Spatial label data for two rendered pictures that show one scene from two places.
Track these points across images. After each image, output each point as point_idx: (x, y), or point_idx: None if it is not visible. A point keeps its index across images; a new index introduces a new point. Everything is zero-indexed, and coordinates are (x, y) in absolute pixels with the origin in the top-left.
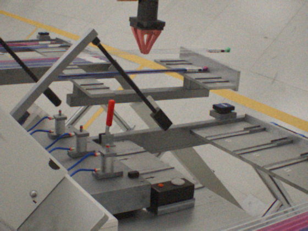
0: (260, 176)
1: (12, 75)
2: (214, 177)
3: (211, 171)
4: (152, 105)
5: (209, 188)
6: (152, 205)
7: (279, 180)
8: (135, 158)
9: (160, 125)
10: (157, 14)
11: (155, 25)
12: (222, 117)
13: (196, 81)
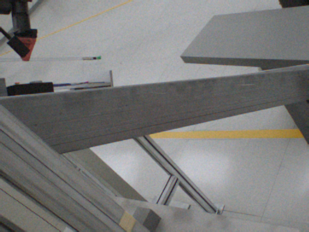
0: (149, 153)
1: None
2: (114, 173)
3: (110, 168)
4: (5, 31)
5: (113, 185)
6: None
7: (168, 155)
8: None
9: (18, 50)
10: (29, 25)
11: (29, 32)
12: None
13: (77, 86)
